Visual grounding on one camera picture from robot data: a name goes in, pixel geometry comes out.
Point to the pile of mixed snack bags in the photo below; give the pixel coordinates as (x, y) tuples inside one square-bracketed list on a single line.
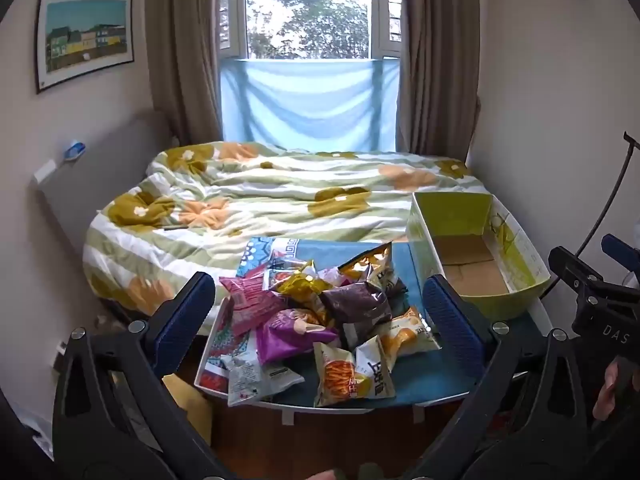
[(350, 305)]

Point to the blue patterned folding table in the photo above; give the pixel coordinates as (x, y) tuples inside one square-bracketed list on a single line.
[(425, 380)]

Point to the pink snack packet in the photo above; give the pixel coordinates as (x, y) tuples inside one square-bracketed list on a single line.
[(245, 300)]

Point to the small blue white object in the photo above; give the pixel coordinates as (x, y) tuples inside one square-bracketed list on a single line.
[(74, 150)]

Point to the framed landscape picture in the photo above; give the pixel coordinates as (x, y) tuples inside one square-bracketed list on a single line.
[(85, 35)]

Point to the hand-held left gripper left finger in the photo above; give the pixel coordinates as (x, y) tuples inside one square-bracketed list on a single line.
[(186, 310)]

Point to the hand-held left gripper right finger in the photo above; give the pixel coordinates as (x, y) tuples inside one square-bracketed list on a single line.
[(450, 315)]

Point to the white framed window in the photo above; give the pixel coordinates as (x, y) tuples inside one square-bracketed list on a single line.
[(310, 10)]

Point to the white tag on headboard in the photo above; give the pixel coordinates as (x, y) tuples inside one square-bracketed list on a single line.
[(44, 171)]

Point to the light blue window cloth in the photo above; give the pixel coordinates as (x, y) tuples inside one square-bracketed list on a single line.
[(310, 105)]

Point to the floral striped blanket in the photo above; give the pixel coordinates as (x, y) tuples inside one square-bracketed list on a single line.
[(280, 190)]

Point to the grey bed headboard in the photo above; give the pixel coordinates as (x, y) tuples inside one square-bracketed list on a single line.
[(100, 170)]

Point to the green cardboard box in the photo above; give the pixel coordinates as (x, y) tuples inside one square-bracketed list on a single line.
[(470, 265)]

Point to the thin dark stick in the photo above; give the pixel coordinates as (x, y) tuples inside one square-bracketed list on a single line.
[(175, 228)]

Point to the person's right hand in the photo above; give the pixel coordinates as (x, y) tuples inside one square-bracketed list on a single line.
[(607, 390)]

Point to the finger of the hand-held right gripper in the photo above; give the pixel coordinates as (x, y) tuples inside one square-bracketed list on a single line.
[(620, 252), (575, 265)]

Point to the brown curtain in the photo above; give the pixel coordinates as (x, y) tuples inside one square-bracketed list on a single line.
[(440, 50), (185, 50)]

